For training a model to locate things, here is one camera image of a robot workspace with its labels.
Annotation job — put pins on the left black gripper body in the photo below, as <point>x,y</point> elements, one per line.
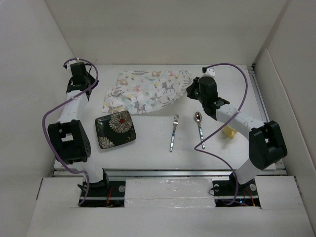
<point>90,79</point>

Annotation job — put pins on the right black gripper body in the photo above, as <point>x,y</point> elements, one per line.
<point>201,98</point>

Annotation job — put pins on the floral animal print cloth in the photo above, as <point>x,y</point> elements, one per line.
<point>146,91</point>

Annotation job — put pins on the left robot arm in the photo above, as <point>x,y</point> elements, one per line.
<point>62,126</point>

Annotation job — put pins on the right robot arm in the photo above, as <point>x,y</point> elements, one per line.
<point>244,124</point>

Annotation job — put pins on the silver spoon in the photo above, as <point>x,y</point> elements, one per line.
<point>198,119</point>

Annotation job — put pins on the silver fork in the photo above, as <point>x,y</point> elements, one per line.
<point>175,123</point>

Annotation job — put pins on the yellow mug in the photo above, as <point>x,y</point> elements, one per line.
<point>229,132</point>

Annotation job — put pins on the black floral square plate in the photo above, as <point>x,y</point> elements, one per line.
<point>115,129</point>

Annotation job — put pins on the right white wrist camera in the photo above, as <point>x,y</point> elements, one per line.
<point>208,72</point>

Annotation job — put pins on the aluminium front rail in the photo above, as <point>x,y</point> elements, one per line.
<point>169,173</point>

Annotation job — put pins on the aluminium rail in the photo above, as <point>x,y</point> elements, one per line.
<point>169,173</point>
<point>264,113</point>

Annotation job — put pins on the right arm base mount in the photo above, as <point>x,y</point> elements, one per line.
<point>228,193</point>

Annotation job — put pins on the aluminium right side rail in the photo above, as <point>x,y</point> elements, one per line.
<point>264,113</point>

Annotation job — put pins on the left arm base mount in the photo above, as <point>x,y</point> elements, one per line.
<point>104,193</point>

